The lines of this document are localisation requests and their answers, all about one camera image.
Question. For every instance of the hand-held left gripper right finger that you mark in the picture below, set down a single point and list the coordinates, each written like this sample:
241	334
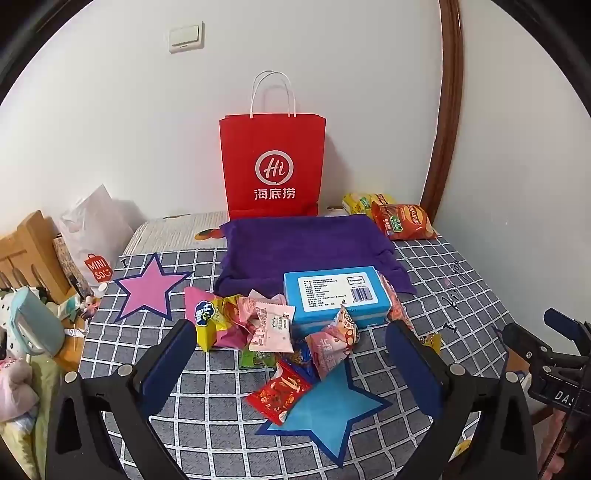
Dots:
415	364

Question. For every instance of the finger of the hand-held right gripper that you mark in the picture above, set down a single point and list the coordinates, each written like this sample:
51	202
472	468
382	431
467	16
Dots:
561	323
521	339

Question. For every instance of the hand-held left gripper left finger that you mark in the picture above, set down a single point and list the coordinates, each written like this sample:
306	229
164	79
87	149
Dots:
166	360

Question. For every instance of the pink and yellow snack packet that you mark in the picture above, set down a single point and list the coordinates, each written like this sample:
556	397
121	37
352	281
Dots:
203	318

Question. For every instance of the green snack packet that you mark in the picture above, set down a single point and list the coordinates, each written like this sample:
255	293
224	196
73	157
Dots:
256	359

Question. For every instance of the pink mushroom print snack packet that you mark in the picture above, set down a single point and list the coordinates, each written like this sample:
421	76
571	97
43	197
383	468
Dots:
325	353

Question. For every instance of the pale pink printed sachet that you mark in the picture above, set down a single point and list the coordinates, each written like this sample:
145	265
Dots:
270	325

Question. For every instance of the red snack packet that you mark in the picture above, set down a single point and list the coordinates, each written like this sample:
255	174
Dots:
277	392

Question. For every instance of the blue snack packet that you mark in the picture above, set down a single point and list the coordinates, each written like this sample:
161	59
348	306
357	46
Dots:
300	357

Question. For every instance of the pink star sticker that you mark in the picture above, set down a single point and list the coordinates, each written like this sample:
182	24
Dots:
147	288

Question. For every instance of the grey checked tablecloth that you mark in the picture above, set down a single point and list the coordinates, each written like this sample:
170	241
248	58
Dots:
221	415

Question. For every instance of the light blue box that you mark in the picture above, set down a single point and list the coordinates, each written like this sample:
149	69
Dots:
337	316

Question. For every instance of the blue star sticker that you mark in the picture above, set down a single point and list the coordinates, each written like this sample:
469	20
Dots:
328	415

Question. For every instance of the newspaper print tablecloth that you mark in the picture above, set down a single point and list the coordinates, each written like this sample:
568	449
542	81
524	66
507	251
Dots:
175	235

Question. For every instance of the teal plastic container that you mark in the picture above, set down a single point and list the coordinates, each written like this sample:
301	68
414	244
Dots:
32	323

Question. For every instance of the red chips packet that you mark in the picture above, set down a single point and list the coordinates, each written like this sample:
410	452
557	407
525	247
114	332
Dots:
406	221

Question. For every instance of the pink plush toy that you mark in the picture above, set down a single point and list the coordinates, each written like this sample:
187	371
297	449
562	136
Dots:
14	387

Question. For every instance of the white plastic bag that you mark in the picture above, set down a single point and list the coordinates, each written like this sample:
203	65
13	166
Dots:
97	221

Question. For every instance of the green cloth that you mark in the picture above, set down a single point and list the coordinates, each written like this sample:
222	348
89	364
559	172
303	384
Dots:
32	443

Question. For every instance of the purple towel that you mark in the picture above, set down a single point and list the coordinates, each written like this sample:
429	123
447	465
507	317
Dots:
300	249

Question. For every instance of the yellow chips packet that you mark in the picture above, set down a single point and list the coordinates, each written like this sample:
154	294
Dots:
358	203

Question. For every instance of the wooden chair back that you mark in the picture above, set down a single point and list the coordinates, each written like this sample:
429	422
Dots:
32	240

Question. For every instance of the red paper bag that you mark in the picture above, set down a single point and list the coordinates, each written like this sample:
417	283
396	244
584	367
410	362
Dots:
272	138

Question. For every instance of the brown wooden door frame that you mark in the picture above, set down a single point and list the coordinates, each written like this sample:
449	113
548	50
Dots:
450	92

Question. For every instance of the white light switch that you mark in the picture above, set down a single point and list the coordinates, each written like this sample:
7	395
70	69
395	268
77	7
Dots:
185	37

